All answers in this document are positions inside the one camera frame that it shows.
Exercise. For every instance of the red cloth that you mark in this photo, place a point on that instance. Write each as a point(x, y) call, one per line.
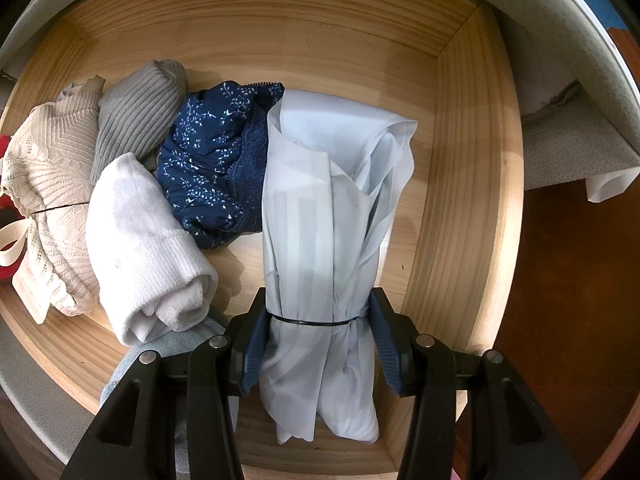
point(4, 210)

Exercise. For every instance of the light blue shirt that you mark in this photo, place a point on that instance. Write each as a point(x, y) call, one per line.
point(310, 210)

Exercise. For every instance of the cream lace underwear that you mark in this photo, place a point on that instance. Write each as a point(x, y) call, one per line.
point(55, 160)

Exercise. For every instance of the grey drawer cabinet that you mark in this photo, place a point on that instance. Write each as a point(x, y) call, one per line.
point(560, 160)

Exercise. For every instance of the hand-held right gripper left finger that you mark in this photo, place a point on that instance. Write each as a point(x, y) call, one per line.
point(252, 355)

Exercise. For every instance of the light blue sock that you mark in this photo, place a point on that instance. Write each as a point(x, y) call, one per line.
point(125, 370)

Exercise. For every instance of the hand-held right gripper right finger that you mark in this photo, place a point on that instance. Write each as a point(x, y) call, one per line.
point(387, 355)

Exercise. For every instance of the white sock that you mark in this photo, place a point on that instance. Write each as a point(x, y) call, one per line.
point(140, 240)

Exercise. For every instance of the black elastic band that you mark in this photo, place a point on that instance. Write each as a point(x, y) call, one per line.
point(315, 324)

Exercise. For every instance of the grey ribbed sock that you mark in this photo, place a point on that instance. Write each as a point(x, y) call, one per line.
point(135, 110)

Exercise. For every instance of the navy floral lace underwear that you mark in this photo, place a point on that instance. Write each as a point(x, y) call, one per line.
point(210, 170)

